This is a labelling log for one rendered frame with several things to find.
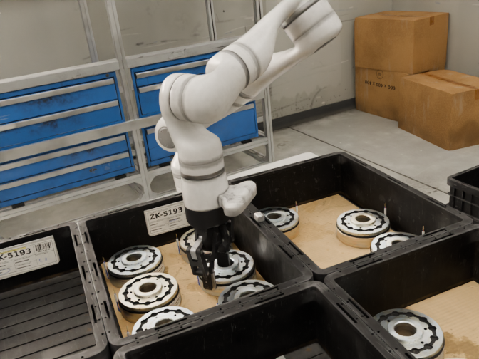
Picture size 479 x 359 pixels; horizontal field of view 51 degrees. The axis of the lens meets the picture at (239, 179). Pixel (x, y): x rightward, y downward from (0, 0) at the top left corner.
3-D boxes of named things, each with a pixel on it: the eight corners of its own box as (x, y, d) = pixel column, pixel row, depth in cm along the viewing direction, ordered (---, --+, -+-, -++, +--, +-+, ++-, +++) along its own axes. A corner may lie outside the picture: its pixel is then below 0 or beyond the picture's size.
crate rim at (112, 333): (79, 230, 99) (76, 219, 98) (222, 191, 108) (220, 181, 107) (114, 364, 64) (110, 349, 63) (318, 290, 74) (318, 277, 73)
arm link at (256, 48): (227, 30, 76) (261, 75, 77) (319, -29, 91) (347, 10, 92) (199, 58, 83) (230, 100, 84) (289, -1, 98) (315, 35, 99)
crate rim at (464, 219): (477, 233, 83) (478, 221, 82) (318, 290, 74) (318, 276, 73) (341, 159, 118) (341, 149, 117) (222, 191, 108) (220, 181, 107)
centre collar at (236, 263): (208, 262, 92) (207, 259, 92) (233, 254, 93) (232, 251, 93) (217, 276, 88) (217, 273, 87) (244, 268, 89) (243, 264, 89)
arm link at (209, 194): (238, 219, 75) (234, 181, 73) (172, 211, 80) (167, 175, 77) (259, 191, 83) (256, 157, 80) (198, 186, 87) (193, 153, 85)
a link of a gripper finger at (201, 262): (187, 244, 80) (197, 267, 84) (182, 253, 79) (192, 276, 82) (202, 246, 79) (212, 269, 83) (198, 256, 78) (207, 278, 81)
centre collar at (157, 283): (130, 287, 87) (130, 283, 87) (158, 278, 89) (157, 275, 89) (137, 302, 83) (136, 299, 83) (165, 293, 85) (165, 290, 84)
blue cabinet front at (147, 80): (148, 166, 288) (130, 68, 265) (257, 135, 316) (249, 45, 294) (150, 167, 286) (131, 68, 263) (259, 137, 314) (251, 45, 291)
